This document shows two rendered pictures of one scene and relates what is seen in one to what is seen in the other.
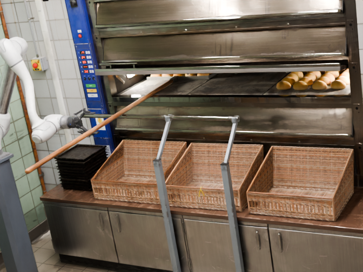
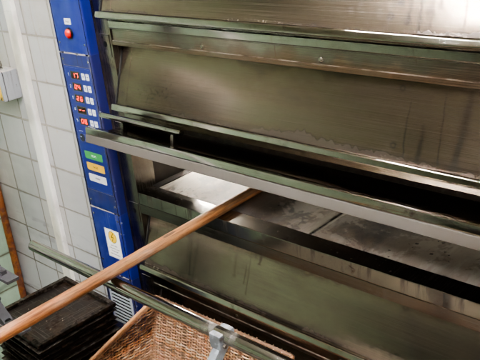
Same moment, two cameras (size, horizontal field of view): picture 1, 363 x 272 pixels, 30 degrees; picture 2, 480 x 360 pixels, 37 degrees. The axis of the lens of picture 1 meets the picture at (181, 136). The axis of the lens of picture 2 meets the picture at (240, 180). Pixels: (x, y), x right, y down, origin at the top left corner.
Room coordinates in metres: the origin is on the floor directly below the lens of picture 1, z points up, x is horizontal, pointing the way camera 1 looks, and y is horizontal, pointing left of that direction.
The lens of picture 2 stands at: (3.02, -0.29, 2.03)
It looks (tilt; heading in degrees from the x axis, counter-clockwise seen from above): 23 degrees down; 13
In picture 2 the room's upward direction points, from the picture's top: 6 degrees counter-clockwise
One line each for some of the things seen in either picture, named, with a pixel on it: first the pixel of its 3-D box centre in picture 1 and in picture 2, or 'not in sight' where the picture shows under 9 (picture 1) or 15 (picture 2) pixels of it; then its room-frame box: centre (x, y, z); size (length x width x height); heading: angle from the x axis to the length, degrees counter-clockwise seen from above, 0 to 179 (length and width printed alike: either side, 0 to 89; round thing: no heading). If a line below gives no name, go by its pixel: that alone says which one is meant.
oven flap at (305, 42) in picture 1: (212, 45); (397, 122); (4.43, -0.30, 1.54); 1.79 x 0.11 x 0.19; 58
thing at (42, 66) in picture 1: (39, 63); (2, 83); (5.19, 0.99, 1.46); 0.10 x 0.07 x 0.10; 58
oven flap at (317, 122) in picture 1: (223, 119); (401, 336); (4.43, -0.30, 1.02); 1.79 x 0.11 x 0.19; 58
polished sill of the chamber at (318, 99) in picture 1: (221, 98); (405, 278); (4.45, -0.31, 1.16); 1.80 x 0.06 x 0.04; 58
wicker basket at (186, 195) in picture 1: (214, 175); not in sight; (4.19, -0.18, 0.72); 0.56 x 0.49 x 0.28; 60
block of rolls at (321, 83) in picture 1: (322, 73); not in sight; (4.50, -1.03, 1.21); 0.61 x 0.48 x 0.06; 148
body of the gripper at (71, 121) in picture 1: (75, 122); not in sight; (4.36, 0.68, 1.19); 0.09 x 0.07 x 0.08; 59
